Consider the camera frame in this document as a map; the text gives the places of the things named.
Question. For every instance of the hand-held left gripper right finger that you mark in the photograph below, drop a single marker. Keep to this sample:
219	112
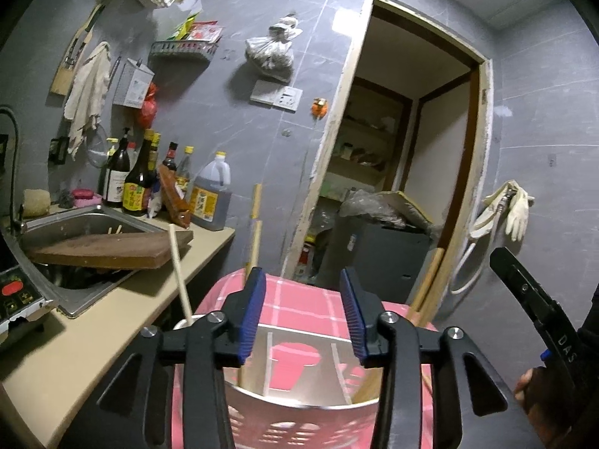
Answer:
354	320

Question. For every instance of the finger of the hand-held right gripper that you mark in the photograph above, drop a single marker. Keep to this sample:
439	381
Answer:
519	283

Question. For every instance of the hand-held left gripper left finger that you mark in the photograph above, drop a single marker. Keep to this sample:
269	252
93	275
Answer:
248	318

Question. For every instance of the light bamboo chopstick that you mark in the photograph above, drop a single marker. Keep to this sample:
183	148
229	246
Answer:
180	276

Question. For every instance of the pale pink utensil holder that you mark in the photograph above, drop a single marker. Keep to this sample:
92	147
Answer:
281	425

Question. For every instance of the person's right hand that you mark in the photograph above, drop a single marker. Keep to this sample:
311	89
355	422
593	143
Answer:
529	388

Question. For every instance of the pink plaid tablecloth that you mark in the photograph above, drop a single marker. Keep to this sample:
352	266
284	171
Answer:
304	299

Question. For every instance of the grey cabinet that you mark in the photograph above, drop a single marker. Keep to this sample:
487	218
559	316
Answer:
374	257

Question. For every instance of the white rubber gloves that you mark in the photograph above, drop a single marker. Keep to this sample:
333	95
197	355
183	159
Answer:
517	210

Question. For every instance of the crumpled clear plastic bag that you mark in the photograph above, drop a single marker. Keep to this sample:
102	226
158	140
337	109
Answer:
369	208

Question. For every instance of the flat cardboard box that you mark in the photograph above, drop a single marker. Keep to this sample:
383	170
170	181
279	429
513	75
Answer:
421	215

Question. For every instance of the large oil jug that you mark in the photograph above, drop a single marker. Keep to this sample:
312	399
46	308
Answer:
210	196

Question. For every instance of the brown snack packet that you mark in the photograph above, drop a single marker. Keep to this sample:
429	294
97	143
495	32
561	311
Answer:
174	196

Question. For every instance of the wooden cutting board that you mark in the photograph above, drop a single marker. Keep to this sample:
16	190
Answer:
107	250

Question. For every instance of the clear bottle yellow cap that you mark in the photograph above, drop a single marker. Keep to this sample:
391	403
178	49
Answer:
185	170

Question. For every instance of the dark bottle yellow label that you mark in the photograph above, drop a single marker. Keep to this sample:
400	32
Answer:
138	187

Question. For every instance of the wooden storage shelf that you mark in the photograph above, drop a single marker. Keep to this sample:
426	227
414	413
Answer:
365	149

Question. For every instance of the dark bottle red cap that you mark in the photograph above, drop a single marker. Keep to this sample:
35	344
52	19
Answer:
169	159

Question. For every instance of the dark bottle white label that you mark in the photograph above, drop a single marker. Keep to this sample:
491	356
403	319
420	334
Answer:
116	177

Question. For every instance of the steel sink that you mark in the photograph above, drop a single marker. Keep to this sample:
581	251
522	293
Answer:
79	222

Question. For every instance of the pink soap dish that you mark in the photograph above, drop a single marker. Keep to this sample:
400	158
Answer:
88	198

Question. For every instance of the steel wool scrubber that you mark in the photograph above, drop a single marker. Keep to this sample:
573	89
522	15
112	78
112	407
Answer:
65	199

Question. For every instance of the red plastic bag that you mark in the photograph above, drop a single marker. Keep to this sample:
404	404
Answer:
149	107

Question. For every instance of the yellow sponge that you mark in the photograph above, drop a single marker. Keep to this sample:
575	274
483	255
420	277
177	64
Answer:
36	202

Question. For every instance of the hanging clear plastic bags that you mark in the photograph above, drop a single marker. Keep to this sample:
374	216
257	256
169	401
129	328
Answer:
271	51

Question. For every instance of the hanging white towel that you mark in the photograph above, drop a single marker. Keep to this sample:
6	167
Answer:
86	93

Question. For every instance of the curved faucet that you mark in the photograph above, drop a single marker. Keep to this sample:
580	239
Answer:
11	149

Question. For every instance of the wooden knife holder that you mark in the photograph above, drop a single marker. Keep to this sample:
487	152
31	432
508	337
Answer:
63	77

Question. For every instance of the wooden door frame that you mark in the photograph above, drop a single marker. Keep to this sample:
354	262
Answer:
472	149

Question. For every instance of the orange wall hook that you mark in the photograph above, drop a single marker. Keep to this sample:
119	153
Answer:
319	106

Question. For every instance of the wall socket panel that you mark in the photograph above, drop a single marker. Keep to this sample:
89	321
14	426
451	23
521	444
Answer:
276	96

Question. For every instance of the metal wall box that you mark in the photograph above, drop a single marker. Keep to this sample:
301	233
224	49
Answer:
133	84

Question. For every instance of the grey wall rack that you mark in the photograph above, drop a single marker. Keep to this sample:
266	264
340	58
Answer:
185	51

